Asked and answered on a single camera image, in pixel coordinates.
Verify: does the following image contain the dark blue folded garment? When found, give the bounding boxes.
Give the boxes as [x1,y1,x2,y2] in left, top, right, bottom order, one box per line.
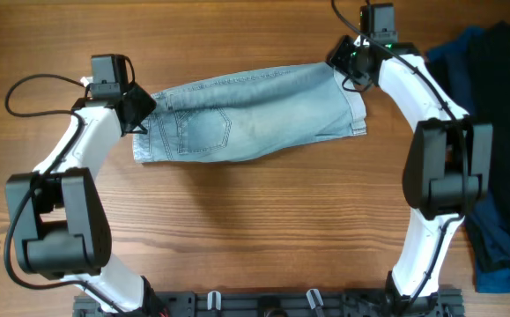
[425,25,510,294]

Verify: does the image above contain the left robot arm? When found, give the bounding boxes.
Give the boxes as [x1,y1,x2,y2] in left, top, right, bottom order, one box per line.
[4,84,166,316]

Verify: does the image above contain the light blue denim shorts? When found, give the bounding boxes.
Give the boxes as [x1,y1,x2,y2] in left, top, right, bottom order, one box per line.
[133,63,366,163]

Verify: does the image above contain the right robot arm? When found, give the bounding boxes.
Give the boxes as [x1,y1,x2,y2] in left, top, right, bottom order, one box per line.
[329,35,493,316]

